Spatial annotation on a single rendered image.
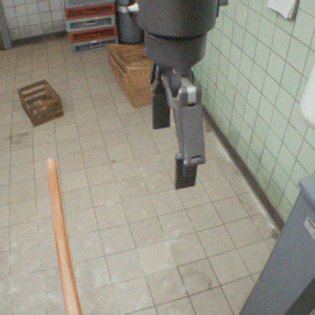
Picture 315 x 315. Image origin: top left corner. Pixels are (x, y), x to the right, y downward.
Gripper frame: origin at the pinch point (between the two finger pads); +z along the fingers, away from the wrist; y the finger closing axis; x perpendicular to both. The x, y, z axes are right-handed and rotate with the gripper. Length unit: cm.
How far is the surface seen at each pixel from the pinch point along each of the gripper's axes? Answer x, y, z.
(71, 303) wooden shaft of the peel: 22.2, -9.9, 27.1
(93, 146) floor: 15, 171, 153
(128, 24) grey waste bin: -50, 361, 132
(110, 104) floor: -7, 228, 155
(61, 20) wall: 34, 413, 134
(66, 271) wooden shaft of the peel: 22.7, -2.7, 27.3
